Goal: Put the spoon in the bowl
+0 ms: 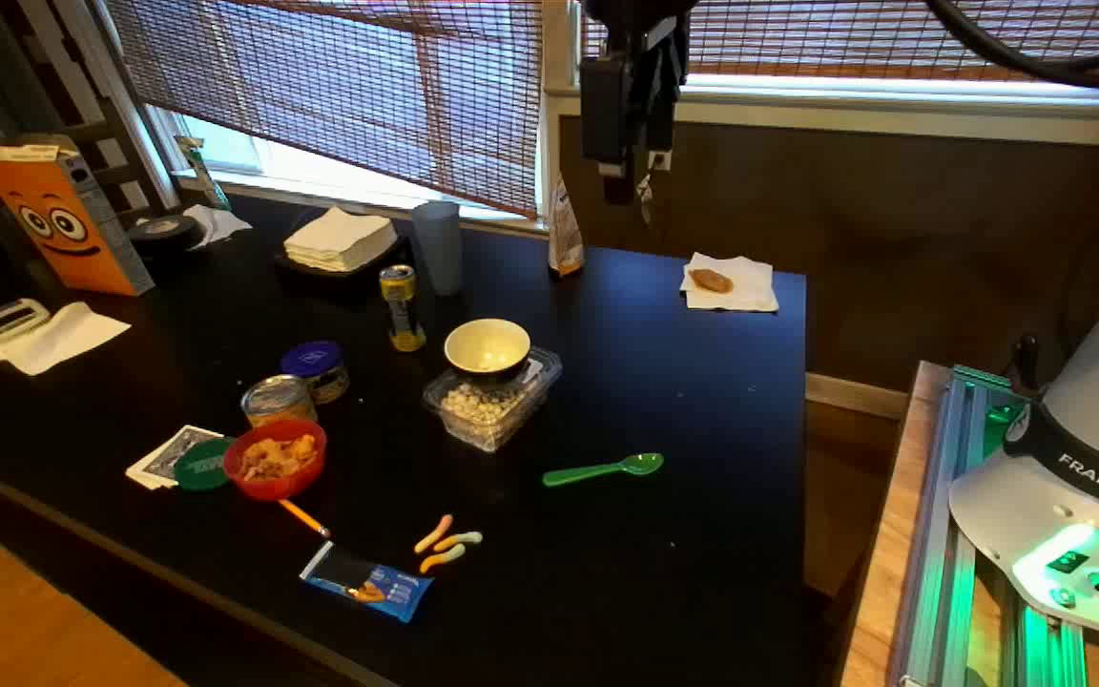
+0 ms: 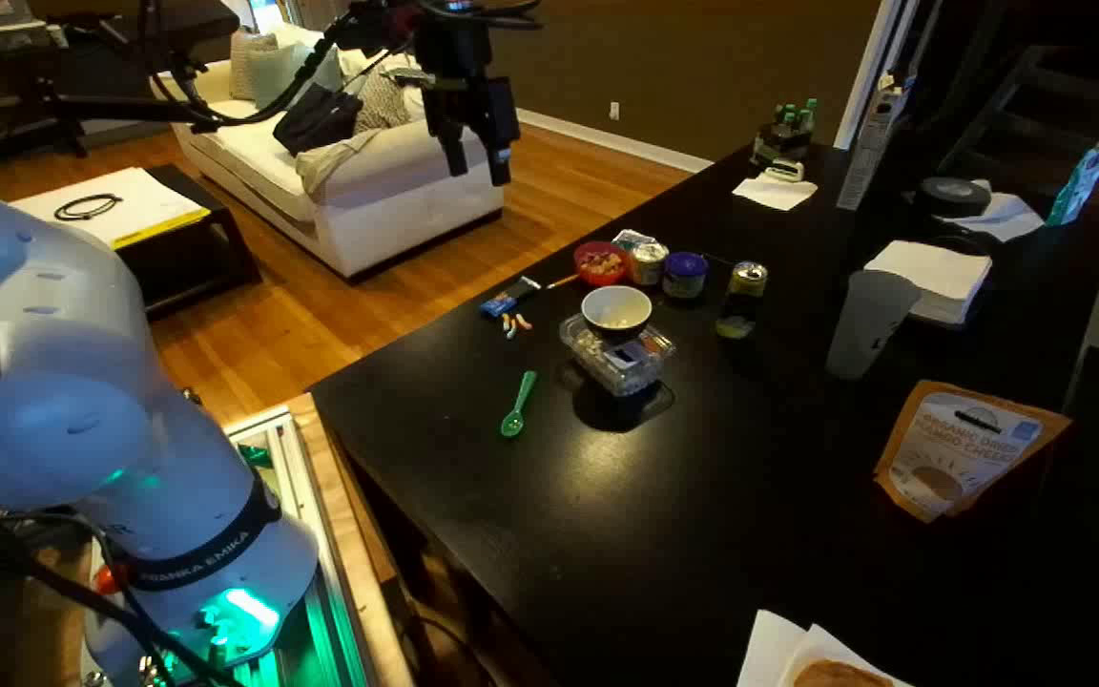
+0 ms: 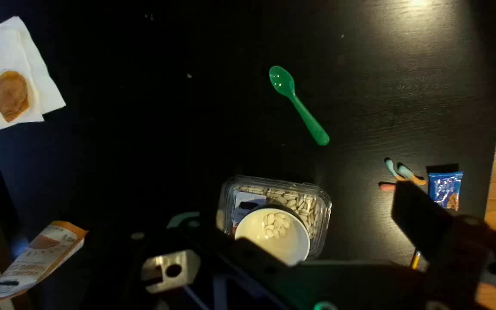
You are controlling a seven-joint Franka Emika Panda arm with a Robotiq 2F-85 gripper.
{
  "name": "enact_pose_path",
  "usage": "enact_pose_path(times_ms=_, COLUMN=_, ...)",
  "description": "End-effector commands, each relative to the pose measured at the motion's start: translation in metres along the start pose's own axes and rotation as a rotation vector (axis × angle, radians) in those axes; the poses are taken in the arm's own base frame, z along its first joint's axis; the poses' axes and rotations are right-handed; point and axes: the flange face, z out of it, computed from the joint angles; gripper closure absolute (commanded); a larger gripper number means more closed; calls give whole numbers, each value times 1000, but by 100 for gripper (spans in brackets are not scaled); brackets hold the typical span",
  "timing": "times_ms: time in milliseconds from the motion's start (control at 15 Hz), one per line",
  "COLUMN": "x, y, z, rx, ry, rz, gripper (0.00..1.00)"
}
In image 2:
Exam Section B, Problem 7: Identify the blue marker pen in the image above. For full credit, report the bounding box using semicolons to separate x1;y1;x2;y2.
478;291;531;319

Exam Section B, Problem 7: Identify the red small bowl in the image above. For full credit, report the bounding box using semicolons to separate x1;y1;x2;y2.
572;239;627;287

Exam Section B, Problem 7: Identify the green bottles cluster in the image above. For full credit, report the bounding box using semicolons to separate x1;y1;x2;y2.
752;96;821;160

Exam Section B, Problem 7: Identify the black camera tripod mount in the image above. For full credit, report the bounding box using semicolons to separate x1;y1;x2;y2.
0;0;366;155

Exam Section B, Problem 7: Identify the white sofa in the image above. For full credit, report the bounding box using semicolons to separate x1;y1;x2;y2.
174;48;503;277

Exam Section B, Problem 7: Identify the small silver tin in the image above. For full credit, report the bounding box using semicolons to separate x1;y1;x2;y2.
609;230;669;287

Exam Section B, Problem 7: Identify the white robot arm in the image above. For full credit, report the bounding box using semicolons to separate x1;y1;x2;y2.
0;203;315;684

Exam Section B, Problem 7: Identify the blue lidded cup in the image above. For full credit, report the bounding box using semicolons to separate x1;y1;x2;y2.
665;253;710;302

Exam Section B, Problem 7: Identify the blue water bottle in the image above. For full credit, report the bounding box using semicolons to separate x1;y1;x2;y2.
1044;139;1099;225

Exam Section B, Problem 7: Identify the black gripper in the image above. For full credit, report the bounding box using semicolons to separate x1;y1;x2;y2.
415;0;516;186

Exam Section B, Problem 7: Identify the white paper under object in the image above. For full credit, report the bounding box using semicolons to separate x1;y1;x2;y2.
959;190;1044;245

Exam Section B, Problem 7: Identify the brown paper pouch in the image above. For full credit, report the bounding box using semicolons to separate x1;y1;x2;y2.
873;382;1070;521

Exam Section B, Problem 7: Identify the dark coffee table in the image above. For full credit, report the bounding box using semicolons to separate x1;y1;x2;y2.
16;169;258;315

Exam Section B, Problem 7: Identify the small glass jar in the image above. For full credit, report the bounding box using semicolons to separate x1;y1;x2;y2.
718;260;766;340

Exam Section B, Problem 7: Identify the black round object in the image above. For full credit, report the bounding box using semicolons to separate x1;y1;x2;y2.
920;176;992;218

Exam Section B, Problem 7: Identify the white paper note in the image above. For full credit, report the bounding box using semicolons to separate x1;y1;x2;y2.
731;169;816;212

